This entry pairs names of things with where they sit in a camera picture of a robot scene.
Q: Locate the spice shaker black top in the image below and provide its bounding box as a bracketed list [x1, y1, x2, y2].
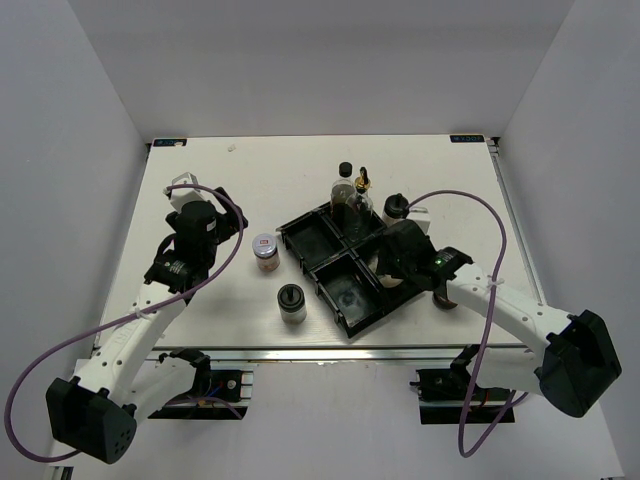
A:
[277, 284, 306, 324]
[382, 193, 409, 227]

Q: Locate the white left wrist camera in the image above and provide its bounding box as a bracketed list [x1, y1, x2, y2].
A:
[163, 172, 205, 213]

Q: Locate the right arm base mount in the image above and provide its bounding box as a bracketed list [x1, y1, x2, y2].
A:
[409, 344, 509, 425]

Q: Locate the clear bottle gold pourer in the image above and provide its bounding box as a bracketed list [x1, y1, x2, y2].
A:
[344, 166, 373, 241]

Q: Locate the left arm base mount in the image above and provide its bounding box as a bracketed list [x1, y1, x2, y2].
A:
[148, 348, 254, 421]

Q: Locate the brown jar red lid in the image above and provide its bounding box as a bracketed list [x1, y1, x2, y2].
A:
[432, 293, 458, 311]

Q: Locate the black four-compartment tray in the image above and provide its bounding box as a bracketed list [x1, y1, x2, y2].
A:
[277, 203, 421, 338]

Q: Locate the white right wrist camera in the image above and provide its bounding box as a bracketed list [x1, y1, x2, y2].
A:
[406, 207, 431, 235]

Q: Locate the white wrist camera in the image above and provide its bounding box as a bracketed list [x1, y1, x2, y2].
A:
[406, 207, 431, 235]
[163, 172, 205, 213]

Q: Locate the small jar white lid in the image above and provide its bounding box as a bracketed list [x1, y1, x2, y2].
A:
[252, 233, 280, 272]

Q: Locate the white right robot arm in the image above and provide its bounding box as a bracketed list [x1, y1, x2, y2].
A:
[376, 220, 621, 418]

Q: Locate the tall bottle black cap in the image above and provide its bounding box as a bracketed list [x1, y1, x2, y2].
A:
[330, 162, 355, 227]

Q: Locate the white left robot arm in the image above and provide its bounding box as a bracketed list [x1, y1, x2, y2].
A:
[45, 183, 248, 464]

